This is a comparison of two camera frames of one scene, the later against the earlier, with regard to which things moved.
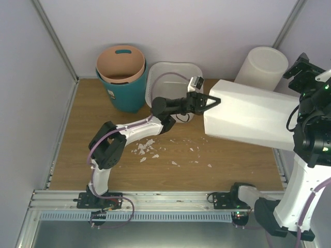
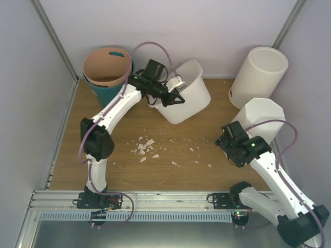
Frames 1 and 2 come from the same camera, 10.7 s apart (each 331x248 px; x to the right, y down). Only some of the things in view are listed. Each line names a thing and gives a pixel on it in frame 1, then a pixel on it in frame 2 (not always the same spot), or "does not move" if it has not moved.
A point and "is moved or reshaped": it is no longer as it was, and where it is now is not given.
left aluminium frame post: x=55 y=39 does not move
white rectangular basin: x=169 y=80 is moved or reshaped
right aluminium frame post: x=294 y=13 does not move
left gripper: x=196 y=102 to x=170 y=100
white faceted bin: x=251 y=113 is moved or reshaped
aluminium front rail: x=65 y=200 does not move
